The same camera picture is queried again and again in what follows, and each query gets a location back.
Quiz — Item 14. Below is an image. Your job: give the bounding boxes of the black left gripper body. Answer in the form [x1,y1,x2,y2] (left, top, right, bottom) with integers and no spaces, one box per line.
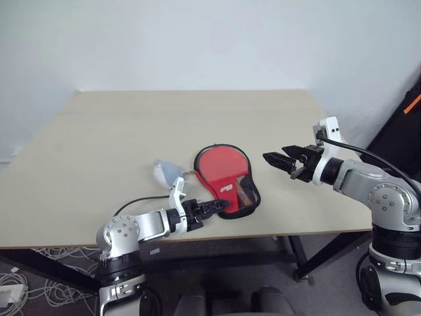
[182,199,212,232]

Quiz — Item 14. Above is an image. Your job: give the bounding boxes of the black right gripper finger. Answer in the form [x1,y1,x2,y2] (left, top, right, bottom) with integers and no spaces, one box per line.
[262,151,299,175]
[281,144,310,163]

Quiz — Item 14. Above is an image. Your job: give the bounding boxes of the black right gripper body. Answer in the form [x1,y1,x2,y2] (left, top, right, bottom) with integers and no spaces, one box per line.
[290,144,326,184]

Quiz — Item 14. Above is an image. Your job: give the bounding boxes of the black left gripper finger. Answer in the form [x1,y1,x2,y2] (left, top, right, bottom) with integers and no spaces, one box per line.
[205,204,230,219]
[201,198,228,209]

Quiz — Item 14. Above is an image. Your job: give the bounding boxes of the red black paddle case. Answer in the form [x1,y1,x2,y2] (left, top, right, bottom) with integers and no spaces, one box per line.
[193,143,262,219]

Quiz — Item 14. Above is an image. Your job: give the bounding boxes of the red table tennis paddle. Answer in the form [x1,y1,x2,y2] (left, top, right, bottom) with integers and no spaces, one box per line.
[196,148,258,207]

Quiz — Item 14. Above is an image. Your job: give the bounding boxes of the black case with orange stripe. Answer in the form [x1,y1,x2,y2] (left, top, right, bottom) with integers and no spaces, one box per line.
[364,61,421,172]

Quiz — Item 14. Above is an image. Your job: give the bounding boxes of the white power strip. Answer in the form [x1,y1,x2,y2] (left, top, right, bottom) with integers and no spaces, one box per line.
[0,284,26,304]

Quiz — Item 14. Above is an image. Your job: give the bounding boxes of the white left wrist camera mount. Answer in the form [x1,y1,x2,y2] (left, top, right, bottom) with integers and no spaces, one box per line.
[167,176,189,235]

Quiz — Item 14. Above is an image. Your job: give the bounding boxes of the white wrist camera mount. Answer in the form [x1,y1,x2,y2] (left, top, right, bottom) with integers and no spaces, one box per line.
[311,116,350,186]
[167,176,189,235]

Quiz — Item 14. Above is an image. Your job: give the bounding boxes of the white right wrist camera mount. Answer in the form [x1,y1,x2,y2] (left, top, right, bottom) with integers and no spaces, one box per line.
[311,116,350,186]

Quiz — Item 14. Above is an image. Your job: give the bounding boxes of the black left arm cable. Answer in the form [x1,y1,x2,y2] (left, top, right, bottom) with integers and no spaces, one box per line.
[112,196,170,217]

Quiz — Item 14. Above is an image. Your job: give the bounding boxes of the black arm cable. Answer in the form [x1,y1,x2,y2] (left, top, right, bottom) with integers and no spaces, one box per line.
[316,130,421,196]
[112,196,170,217]

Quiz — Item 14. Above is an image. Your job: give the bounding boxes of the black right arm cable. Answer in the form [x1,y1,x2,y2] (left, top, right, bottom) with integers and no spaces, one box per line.
[316,130,421,196]

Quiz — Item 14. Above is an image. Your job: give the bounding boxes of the black metal table frame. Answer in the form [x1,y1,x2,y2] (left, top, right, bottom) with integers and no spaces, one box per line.
[0,230,374,294]

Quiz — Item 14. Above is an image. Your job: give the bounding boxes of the white tangled floor cables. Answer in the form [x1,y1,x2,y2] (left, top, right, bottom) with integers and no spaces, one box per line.
[0,246,103,316]

